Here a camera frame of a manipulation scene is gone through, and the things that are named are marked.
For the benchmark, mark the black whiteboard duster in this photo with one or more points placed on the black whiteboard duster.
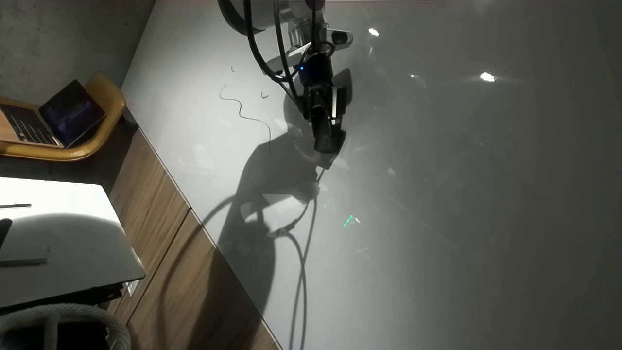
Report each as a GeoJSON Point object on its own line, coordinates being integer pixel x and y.
{"type": "Point", "coordinates": [329, 146]}

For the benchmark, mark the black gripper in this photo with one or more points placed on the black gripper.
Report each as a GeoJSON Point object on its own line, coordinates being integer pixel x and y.
{"type": "Point", "coordinates": [325, 93]}

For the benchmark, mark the small white side table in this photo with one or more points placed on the small white side table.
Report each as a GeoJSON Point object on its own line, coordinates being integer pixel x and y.
{"type": "Point", "coordinates": [63, 243]}

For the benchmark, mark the wooden curved chair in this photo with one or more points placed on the wooden curved chair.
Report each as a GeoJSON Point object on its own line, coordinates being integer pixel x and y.
{"type": "Point", "coordinates": [108, 95]}

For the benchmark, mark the open laptop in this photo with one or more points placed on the open laptop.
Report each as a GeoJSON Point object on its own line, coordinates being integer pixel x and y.
{"type": "Point", "coordinates": [59, 122]}

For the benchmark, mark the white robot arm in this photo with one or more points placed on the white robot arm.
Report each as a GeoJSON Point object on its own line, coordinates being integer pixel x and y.
{"type": "Point", "coordinates": [294, 45]}

